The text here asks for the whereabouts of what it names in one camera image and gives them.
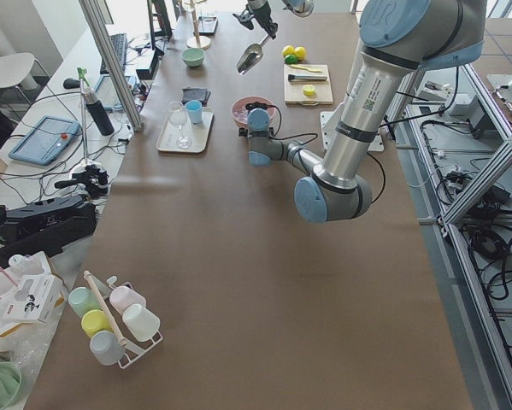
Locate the yellow lemon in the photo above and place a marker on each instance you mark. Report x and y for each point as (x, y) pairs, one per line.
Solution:
(288, 50)
(300, 53)

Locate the aluminium frame post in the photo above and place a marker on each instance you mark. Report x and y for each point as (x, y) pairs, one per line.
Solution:
(95, 21)

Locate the wooden cutting board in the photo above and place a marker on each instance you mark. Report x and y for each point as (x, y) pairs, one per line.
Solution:
(307, 84)

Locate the green lime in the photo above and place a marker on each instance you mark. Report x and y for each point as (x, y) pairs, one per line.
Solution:
(290, 59)

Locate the light blue cup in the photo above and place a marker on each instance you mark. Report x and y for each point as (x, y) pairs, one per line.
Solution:
(194, 109)

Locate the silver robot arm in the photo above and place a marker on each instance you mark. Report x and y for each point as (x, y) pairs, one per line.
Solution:
(300, 8)
(396, 38)

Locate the wooden mug tree stand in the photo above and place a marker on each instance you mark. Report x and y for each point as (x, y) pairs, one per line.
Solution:
(196, 40)

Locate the black water bottle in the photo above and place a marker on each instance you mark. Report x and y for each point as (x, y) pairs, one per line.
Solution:
(98, 113)

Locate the cream serving tray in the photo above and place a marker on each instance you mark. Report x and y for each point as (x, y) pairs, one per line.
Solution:
(197, 133)

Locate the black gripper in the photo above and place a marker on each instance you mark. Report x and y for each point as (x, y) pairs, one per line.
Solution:
(264, 15)

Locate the metal ice scoop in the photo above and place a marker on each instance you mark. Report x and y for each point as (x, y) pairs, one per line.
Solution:
(251, 56)

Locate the blue teach pendant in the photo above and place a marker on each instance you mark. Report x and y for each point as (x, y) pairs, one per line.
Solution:
(105, 92)
(46, 141)

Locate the grey folded cloth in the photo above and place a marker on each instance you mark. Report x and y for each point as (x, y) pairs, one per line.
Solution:
(195, 94)

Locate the lemon half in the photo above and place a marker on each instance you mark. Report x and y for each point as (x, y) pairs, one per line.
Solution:
(308, 90)

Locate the clear wine glass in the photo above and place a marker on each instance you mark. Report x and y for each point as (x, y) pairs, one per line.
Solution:
(177, 117)

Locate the pink bowl of ice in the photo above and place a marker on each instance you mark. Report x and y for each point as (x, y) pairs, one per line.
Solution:
(240, 112)

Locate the pale yellow cup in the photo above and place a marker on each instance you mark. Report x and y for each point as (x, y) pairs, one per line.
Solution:
(95, 321)

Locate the metal muddler rod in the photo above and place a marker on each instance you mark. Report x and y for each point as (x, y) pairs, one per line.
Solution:
(305, 78)

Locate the mint green bowl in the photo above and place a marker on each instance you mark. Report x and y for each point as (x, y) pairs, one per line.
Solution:
(193, 57)

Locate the white wire cup rack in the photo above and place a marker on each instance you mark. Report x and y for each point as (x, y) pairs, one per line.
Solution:
(133, 329)

